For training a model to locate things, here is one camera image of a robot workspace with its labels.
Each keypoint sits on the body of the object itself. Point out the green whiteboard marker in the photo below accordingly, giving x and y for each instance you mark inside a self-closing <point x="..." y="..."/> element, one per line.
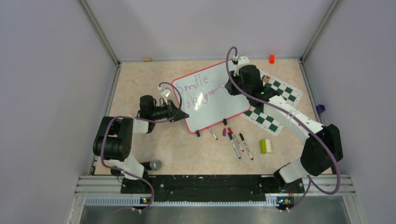
<point x="212" y="133"/>

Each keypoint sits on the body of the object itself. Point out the green white toy brick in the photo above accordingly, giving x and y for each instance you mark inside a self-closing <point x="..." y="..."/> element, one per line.
<point x="265" y="146"/>

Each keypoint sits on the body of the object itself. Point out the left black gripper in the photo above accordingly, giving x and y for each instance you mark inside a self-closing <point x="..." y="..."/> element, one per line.
<point x="171" y="109"/>

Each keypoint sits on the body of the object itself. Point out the orange block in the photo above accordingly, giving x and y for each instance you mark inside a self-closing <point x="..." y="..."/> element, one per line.
<point x="272" y="59"/>

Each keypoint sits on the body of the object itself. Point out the purple block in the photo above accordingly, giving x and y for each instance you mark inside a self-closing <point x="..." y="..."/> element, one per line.
<point x="320" y="109"/>

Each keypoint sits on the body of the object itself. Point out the black whiteboard marker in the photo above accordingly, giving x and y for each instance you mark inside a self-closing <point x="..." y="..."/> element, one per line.
<point x="246" y="146"/>

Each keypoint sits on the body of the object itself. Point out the wooden cube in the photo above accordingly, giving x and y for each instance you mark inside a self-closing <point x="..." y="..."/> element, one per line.
<point x="266" y="79"/>

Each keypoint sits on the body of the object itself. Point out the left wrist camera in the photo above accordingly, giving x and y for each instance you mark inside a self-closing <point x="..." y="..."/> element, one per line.
<point x="164" y="92"/>

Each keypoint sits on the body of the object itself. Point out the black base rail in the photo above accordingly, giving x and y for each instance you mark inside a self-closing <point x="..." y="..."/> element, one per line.
<point x="210" y="188"/>

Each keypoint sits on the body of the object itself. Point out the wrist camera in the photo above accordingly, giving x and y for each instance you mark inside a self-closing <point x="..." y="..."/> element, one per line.
<point x="240" y="62"/>
<point x="164" y="92"/>

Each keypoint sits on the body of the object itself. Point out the red whiteboard marker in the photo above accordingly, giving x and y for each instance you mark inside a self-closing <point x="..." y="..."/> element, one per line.
<point x="235" y="139"/>

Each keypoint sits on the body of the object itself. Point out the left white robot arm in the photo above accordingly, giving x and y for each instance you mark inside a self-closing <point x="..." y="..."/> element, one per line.
<point x="113" y="141"/>

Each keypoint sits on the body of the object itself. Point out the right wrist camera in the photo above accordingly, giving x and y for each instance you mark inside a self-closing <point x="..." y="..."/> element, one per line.
<point x="240" y="62"/>

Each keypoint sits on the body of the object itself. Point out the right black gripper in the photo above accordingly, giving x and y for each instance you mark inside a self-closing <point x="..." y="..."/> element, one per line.
<point x="231" y="91"/>

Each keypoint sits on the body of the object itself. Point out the black grey microphone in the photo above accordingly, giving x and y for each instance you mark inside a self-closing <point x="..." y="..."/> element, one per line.
<point x="151" y="165"/>

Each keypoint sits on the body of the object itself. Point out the blue whiteboard marker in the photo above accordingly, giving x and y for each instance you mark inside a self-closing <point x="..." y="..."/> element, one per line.
<point x="234" y="145"/>

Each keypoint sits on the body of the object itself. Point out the cork stopper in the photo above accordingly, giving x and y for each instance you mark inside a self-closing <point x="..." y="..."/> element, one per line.
<point x="147" y="59"/>

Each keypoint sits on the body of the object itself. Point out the pink framed whiteboard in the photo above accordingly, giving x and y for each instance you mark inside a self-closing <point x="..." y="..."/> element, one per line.
<point x="204" y="100"/>

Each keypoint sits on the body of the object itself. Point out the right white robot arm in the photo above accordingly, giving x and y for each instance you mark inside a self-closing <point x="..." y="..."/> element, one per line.
<point x="322" y="144"/>

